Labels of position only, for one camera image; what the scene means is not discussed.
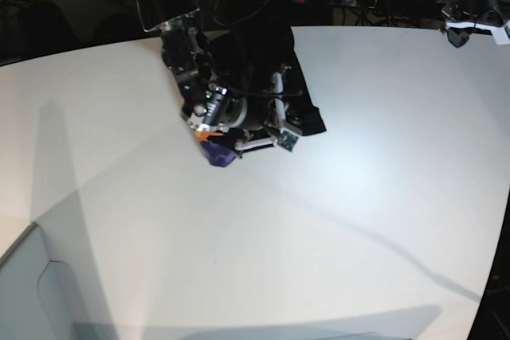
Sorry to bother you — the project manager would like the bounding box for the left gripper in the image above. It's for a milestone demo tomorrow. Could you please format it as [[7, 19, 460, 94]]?
[[441, 0, 502, 49]]

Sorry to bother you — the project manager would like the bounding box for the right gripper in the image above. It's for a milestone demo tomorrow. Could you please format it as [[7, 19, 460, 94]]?
[[181, 83, 271, 137]]

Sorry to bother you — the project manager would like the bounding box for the black T-shirt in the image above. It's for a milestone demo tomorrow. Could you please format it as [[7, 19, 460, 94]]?
[[181, 23, 328, 168]]

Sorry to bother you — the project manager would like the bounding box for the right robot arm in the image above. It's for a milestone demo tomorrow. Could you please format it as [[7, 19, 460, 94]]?
[[135, 0, 281, 143]]

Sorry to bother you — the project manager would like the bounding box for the black office chair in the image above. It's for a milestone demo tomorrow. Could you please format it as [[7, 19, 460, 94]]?
[[1, 0, 82, 65]]

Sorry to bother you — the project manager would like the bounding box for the white wrist camera left mount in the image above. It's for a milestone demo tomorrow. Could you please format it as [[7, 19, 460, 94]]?
[[445, 20, 509, 45]]

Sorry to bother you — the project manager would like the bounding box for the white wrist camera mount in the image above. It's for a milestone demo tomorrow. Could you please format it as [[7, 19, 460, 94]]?
[[445, 20, 509, 45], [234, 64, 302, 153]]

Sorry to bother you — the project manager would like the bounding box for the white wrist camera right mount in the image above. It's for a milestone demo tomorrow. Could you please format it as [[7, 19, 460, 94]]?
[[234, 64, 302, 153]]

